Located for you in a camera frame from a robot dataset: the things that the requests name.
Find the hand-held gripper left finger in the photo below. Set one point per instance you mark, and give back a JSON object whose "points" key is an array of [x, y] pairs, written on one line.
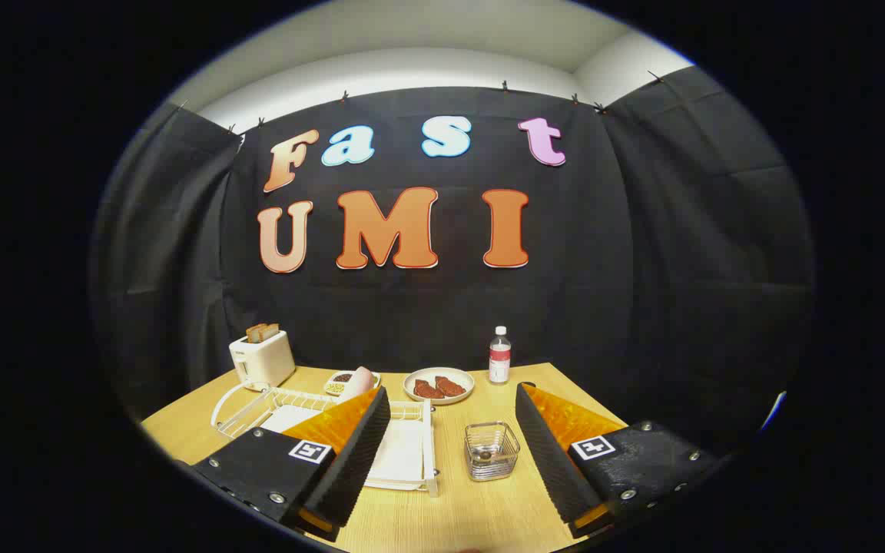
{"points": [[354, 461]]}

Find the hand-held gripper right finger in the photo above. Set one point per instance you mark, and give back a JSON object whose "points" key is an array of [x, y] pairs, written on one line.
{"points": [[550, 461]]}

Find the pink plate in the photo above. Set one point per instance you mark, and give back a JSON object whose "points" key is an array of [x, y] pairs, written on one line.
{"points": [[360, 382]]}

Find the white divided snack dish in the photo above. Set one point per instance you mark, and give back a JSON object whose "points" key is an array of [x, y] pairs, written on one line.
{"points": [[339, 380]]}

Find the beige plate with meat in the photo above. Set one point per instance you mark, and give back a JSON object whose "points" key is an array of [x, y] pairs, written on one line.
{"points": [[410, 388]]}

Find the brown meat slice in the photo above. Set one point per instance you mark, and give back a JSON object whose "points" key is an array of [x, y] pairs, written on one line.
{"points": [[427, 389], [452, 386]]}

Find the red-label plastic water bottle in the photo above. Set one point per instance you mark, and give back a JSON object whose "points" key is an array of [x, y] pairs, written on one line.
{"points": [[499, 361]]}

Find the white toaster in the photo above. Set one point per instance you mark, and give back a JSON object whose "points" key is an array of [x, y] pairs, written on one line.
{"points": [[266, 361]]}

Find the brown toast slice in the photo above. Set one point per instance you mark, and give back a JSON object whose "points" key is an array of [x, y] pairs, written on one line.
{"points": [[270, 331], [253, 335]]}

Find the black backdrop cloth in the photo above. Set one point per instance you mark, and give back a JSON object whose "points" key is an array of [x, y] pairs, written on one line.
{"points": [[427, 307]]}

